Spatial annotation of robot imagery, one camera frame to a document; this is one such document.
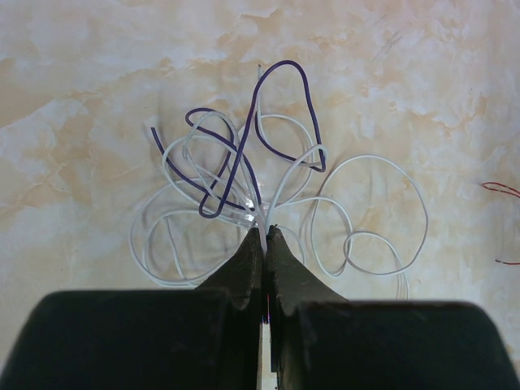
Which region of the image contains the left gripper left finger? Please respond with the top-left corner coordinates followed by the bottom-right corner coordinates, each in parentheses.
top-left (1, 229), bottom-right (262, 389)

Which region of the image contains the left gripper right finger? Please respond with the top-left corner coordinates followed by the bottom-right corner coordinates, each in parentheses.
top-left (265, 227), bottom-right (519, 389)

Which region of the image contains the purple wire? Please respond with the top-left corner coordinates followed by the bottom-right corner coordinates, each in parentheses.
top-left (150, 60), bottom-right (327, 219)

